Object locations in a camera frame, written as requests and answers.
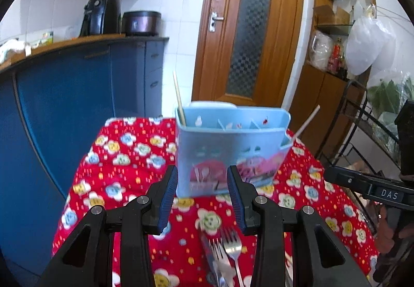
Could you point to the dark rice cooker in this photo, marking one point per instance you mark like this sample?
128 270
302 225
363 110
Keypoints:
140 23

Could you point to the cardboard box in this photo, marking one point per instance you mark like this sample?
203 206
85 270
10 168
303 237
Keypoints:
330 15

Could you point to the red smiley flower cloth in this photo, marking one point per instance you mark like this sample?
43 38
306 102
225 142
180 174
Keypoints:
129 157

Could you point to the black air fryer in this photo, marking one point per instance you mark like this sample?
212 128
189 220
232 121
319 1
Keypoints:
100 15

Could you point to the white rounded object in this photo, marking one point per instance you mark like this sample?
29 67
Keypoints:
210 104

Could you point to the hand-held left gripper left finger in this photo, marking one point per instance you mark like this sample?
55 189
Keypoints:
168 199

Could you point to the silver metal fork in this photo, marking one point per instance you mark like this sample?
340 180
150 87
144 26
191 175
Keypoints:
230 241
219 256

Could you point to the light blue utensil holder box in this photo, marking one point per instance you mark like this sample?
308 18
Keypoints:
226 144

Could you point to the blue kitchen cabinet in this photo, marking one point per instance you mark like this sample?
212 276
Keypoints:
81 96

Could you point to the wooden shelf unit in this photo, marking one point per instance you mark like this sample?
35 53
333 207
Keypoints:
320 102

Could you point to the small printed carton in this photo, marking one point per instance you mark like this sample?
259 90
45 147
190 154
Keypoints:
40 39

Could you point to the white plastic bag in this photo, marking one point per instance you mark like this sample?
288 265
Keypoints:
368 44

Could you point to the white chopstick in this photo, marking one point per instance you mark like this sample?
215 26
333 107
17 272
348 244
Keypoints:
305 123

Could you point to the green leafy vegetables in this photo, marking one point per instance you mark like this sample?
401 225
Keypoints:
388 96

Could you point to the black metal rack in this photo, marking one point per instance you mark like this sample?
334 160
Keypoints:
355 125

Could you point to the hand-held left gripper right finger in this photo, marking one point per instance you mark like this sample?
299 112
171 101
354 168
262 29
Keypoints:
235 199

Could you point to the wooden chopstick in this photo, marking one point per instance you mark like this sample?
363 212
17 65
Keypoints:
178 96

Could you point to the brown wooden door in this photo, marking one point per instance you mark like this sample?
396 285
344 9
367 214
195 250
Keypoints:
220 63

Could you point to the clear plastic pitcher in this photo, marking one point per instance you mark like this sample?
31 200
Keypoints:
320 51

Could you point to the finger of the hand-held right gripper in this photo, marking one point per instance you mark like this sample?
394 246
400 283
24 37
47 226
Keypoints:
355 184

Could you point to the red sauce bottle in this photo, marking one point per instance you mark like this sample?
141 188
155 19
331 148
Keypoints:
335 59

